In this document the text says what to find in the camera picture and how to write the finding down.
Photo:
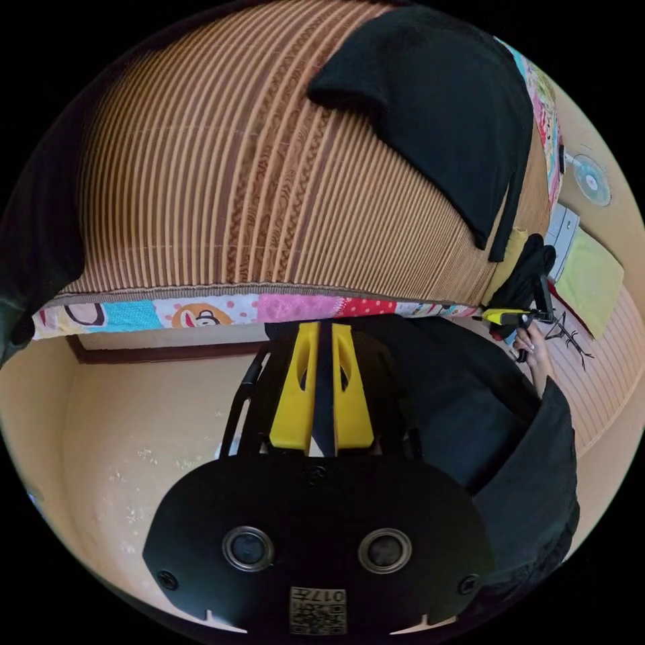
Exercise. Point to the blue electric fan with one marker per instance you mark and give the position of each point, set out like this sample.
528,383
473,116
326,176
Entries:
590,179

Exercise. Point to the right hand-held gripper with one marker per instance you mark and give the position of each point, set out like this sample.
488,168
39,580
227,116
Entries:
529,267

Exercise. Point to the black long sleeve shirt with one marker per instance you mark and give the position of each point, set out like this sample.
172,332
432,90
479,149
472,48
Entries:
443,111

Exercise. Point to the bed with woven mat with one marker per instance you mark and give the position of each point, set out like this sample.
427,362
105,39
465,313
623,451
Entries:
201,176

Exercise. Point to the yellow-green cushion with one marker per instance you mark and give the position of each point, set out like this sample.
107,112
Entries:
594,279

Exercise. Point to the white drawer cupboard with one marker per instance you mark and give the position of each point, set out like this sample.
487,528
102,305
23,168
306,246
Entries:
562,229

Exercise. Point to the person's right hand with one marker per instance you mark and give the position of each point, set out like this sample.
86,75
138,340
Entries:
538,353

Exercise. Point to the person's right forearm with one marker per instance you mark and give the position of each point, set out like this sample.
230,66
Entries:
552,433

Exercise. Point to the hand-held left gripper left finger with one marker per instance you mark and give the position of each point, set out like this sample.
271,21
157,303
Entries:
295,403

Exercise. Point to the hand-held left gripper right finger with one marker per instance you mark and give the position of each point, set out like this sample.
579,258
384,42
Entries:
353,408

